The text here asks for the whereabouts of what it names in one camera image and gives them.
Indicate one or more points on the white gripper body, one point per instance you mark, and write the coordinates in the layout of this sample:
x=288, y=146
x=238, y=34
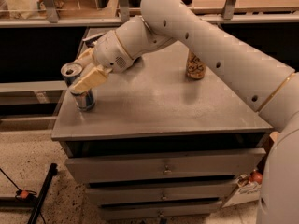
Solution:
x=109, y=52

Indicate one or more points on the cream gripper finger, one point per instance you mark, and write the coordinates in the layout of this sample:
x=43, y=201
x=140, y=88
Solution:
x=85, y=58
x=92, y=76

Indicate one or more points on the blue silver Red Bull can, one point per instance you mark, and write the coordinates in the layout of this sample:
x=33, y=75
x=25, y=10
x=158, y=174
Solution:
x=83, y=97

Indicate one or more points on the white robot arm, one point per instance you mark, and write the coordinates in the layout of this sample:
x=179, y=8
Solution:
x=267, y=86

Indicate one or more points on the gold soda can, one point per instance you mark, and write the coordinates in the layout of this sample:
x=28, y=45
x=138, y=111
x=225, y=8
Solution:
x=195, y=68

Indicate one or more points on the blue crumpled chip bag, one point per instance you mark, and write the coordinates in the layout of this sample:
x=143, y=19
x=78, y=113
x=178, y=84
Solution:
x=92, y=40

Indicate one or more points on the grey drawer cabinet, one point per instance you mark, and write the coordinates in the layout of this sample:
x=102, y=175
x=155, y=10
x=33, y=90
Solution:
x=155, y=108

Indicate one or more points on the middle grey drawer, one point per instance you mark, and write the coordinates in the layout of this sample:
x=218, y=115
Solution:
x=148, y=193

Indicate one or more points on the grey drawer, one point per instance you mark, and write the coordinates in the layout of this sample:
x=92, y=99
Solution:
x=164, y=165
x=148, y=193
x=159, y=210

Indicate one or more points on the black tripod stand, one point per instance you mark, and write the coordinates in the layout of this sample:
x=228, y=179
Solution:
x=29, y=199

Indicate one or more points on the top grey drawer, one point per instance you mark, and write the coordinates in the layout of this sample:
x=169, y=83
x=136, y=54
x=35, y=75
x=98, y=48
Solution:
x=164, y=165

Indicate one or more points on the bottom grey drawer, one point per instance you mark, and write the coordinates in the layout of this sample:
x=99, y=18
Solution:
x=159, y=210

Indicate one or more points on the red bottle in box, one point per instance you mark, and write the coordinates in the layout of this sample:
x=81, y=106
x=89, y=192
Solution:
x=256, y=176

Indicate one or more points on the open cardboard box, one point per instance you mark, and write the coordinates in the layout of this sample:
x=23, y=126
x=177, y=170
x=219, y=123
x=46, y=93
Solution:
x=247, y=191

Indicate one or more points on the metal railing frame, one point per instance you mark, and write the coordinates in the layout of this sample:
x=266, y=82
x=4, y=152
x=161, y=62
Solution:
x=24, y=13

